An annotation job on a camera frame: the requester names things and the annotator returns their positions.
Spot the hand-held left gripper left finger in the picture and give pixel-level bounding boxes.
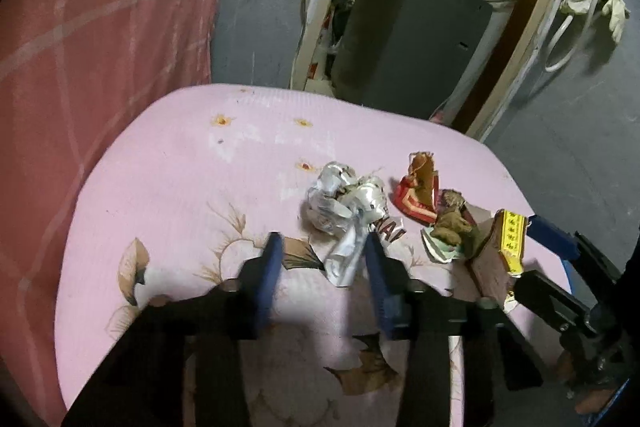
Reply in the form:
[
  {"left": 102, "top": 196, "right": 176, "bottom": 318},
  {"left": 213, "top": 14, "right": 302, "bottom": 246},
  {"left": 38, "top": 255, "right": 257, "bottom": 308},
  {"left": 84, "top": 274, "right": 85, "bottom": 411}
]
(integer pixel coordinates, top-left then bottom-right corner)
[{"left": 60, "top": 231, "right": 286, "bottom": 427}]

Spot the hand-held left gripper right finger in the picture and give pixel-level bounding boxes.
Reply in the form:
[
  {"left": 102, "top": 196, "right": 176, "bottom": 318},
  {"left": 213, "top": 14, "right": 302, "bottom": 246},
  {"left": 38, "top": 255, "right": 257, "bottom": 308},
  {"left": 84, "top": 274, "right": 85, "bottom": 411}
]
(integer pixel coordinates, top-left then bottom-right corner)
[{"left": 362, "top": 229, "right": 546, "bottom": 427}]

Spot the white hose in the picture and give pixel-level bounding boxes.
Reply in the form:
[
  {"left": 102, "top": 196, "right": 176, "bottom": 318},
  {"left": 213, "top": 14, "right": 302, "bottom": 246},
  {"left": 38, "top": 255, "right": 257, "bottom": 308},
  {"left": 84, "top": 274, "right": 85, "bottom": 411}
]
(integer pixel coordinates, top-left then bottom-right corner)
[{"left": 542, "top": 0, "right": 601, "bottom": 74}]

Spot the wooden door frame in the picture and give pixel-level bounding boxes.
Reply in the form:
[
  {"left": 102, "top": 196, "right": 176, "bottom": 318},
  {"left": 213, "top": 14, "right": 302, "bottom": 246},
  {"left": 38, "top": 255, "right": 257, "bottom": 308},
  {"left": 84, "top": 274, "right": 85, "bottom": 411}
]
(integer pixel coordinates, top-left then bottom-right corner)
[{"left": 289, "top": 0, "right": 577, "bottom": 144}]

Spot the pink plaid cloth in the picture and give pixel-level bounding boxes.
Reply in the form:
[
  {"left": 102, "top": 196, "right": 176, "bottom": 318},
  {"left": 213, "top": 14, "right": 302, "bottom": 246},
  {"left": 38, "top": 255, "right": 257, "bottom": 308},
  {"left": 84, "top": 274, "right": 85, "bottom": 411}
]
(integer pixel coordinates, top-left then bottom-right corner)
[{"left": 0, "top": 0, "right": 233, "bottom": 413}]

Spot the brown box with yellow side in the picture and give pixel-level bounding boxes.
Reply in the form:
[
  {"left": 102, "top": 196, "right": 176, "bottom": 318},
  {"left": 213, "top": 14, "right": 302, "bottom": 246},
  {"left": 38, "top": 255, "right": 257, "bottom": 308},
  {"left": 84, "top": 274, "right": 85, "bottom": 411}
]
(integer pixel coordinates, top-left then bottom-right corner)
[{"left": 467, "top": 208, "right": 527, "bottom": 309}]

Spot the grey cabinet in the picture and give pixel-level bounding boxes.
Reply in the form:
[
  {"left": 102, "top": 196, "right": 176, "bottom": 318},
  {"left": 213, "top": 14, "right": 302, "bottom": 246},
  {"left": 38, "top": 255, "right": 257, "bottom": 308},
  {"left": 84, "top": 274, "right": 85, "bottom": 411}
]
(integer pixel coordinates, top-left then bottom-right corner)
[{"left": 331, "top": 0, "right": 494, "bottom": 121}]

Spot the silver wrapper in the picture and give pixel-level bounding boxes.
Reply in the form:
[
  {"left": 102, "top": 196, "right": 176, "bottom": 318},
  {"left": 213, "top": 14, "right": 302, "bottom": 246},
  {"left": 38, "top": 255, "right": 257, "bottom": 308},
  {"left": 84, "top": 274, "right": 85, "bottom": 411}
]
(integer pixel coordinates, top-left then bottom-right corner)
[{"left": 300, "top": 161, "right": 407, "bottom": 290}]

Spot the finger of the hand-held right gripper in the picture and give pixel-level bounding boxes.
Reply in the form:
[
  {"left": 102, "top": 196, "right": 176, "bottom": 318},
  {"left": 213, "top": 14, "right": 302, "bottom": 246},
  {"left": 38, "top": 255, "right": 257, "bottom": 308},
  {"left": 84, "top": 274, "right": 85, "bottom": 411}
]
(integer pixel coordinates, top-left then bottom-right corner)
[
  {"left": 514, "top": 269, "right": 590, "bottom": 335},
  {"left": 525, "top": 215, "right": 626, "bottom": 288}
]

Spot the red and gold wrapper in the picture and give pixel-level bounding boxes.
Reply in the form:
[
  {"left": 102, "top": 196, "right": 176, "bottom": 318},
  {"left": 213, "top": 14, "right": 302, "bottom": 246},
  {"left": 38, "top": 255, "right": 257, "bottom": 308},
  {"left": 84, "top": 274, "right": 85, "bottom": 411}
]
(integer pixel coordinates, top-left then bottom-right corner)
[{"left": 391, "top": 151, "right": 444, "bottom": 226}]

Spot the pink floral cloth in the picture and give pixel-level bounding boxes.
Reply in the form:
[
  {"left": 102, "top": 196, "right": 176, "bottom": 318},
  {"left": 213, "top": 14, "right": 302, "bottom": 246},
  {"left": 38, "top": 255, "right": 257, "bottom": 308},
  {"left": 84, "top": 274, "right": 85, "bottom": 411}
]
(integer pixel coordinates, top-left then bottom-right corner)
[{"left": 54, "top": 84, "right": 576, "bottom": 427}]

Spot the white sack with red label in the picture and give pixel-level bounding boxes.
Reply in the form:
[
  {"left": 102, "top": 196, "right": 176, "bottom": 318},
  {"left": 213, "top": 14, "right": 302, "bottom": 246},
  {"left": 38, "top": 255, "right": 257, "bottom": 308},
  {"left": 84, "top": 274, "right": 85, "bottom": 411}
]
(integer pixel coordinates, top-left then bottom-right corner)
[{"left": 306, "top": 7, "right": 342, "bottom": 82}]

